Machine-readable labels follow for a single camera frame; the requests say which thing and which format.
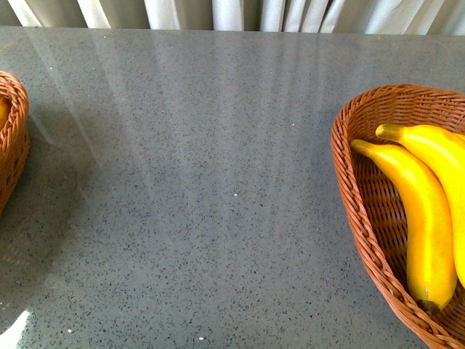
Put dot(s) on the left brown wicker basket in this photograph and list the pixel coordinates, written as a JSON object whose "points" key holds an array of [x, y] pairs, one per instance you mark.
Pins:
{"points": [[15, 141]]}

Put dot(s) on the right brown wicker basket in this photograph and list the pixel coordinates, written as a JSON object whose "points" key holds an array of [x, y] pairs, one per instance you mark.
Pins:
{"points": [[374, 208]]}

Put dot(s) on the white pleated curtain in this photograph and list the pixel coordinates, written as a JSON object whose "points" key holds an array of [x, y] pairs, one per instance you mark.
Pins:
{"points": [[316, 16]]}

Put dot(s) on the brown wicker basket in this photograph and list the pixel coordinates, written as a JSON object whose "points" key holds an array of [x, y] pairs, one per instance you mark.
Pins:
{"points": [[374, 208], [15, 141]]}

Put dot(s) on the yellow banana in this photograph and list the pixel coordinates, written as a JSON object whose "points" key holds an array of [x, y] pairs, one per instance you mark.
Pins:
{"points": [[443, 152], [430, 268]]}

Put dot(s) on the red yellow apple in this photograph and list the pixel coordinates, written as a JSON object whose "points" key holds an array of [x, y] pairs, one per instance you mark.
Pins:
{"points": [[5, 107]]}

